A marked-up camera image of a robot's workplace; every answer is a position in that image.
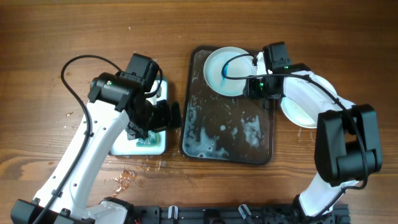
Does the yellow green scrub sponge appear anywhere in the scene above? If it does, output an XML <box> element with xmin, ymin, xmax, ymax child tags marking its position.
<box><xmin>136</xmin><ymin>131</ymin><xmax>160</xmax><ymax>147</ymax></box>

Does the white plate blue blot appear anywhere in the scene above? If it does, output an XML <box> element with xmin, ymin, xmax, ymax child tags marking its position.
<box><xmin>280</xmin><ymin>77</ymin><xmax>335</xmax><ymax>128</ymax></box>

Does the white plate blue streak top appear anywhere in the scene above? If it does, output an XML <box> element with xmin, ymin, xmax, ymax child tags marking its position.
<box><xmin>203</xmin><ymin>47</ymin><xmax>256</xmax><ymax>97</ymax></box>

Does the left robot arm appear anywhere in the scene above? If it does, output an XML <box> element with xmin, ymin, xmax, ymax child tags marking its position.
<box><xmin>11</xmin><ymin>54</ymin><xmax>182</xmax><ymax>223</ymax></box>

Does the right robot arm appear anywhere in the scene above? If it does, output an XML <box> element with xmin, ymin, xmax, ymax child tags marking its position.
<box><xmin>245</xmin><ymin>42</ymin><xmax>382</xmax><ymax>222</ymax></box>

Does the dark green soapy water tray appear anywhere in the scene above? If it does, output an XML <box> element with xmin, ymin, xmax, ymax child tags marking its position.
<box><xmin>109</xmin><ymin>75</ymin><xmax>169</xmax><ymax>156</ymax></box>

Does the dark brown serving tray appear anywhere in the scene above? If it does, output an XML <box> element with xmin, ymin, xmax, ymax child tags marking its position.
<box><xmin>180</xmin><ymin>45</ymin><xmax>277</xmax><ymax>166</ymax></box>

